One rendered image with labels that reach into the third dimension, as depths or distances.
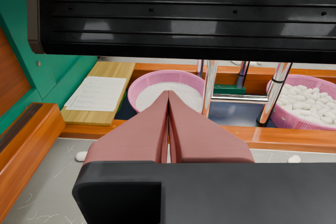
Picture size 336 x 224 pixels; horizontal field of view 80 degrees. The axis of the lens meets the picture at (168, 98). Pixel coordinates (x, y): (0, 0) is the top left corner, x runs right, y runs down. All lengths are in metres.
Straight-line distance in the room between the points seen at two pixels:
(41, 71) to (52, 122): 0.14
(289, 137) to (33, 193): 0.59
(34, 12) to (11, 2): 0.25
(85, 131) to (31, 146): 0.14
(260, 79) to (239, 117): 0.18
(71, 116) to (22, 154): 0.19
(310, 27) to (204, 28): 0.11
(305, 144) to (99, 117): 0.51
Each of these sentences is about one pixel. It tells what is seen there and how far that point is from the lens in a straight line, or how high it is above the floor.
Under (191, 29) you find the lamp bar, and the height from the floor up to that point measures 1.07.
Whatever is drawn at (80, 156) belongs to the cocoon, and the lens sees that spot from 0.52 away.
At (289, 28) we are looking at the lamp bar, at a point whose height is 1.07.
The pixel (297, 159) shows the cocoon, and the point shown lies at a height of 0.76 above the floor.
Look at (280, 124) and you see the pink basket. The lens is 0.72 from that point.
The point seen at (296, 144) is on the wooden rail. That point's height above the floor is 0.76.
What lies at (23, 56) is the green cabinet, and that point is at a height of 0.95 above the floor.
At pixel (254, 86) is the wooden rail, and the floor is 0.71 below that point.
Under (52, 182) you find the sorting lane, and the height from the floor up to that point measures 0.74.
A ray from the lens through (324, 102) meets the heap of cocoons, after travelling 0.82.
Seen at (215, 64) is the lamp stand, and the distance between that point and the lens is 0.45.
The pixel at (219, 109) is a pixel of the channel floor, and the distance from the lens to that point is 0.74.
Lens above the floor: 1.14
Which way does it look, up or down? 38 degrees down
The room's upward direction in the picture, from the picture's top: straight up
